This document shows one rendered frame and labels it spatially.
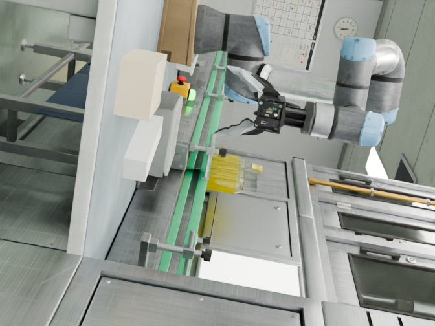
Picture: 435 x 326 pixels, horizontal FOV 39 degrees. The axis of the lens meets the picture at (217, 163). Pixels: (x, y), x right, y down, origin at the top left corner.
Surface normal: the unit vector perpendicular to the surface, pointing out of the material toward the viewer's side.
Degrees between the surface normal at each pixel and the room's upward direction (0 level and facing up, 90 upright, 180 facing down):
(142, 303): 90
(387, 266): 90
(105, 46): 90
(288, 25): 90
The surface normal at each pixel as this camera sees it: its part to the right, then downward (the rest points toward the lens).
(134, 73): -0.05, 0.30
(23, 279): 0.17, -0.90
